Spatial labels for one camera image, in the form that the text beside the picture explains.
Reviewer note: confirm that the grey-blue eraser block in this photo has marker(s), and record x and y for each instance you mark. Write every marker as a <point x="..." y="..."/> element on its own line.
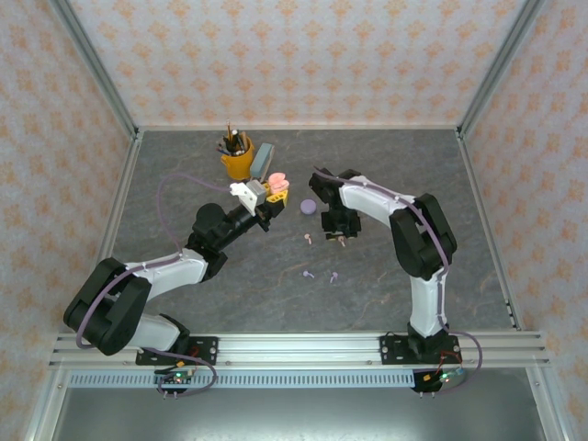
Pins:
<point x="263" y="158"/>

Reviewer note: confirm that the wide aluminium mounting rail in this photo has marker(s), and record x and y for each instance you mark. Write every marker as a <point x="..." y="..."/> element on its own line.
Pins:
<point x="298" y="349"/>

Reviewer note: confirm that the beige wooden pencil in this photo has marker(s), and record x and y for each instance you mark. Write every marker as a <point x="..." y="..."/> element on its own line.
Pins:
<point x="243" y="138"/>

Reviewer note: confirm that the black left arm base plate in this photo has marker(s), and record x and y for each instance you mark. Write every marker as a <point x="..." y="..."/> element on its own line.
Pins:
<point x="206" y="351"/>

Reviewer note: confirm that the black pen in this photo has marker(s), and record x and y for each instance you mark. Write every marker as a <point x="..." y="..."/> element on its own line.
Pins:
<point x="235" y="138"/>

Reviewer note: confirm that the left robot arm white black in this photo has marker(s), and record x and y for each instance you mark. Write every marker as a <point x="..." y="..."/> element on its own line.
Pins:
<point x="170" y="275"/>

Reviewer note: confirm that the purple earbud charging case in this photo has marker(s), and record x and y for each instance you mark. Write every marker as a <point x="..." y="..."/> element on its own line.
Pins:
<point x="307" y="206"/>

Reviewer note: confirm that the orange pencil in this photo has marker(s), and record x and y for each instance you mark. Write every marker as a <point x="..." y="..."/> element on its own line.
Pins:
<point x="228" y="128"/>

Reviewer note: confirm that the aluminium frame post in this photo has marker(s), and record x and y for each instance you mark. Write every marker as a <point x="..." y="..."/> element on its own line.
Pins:
<point x="500" y="64"/>
<point x="95" y="64"/>

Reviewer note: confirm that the grey metal panel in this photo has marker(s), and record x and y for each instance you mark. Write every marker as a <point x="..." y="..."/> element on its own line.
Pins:
<point x="298" y="418"/>

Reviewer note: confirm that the aluminium lower frame leg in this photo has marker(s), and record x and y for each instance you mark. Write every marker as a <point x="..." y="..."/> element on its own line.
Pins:
<point x="549" y="413"/>
<point x="43" y="413"/>

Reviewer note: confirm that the pink earbud charging case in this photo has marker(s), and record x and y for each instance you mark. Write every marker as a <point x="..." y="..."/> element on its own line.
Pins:
<point x="278" y="181"/>

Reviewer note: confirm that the blue pen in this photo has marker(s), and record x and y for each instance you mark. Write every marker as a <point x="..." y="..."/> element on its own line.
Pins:
<point x="222" y="149"/>

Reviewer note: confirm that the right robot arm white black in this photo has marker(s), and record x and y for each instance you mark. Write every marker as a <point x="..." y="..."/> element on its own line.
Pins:
<point x="367" y="197"/>

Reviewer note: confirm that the aluminium table back rail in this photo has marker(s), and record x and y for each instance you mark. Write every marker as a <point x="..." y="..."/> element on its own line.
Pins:
<point x="367" y="127"/>

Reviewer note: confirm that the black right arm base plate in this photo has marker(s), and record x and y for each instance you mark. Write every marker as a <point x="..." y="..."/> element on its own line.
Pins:
<point x="390" y="351"/>

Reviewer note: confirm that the small black rail bracket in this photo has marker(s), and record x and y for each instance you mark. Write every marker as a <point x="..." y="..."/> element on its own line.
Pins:
<point x="509" y="308"/>

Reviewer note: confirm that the yellow pencil cup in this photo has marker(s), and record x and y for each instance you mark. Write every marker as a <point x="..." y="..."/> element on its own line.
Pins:
<point x="239" y="165"/>

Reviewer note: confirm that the aluminium table side rail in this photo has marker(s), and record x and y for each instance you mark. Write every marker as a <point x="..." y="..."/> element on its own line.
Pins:
<point x="111" y="229"/>
<point x="488" y="229"/>

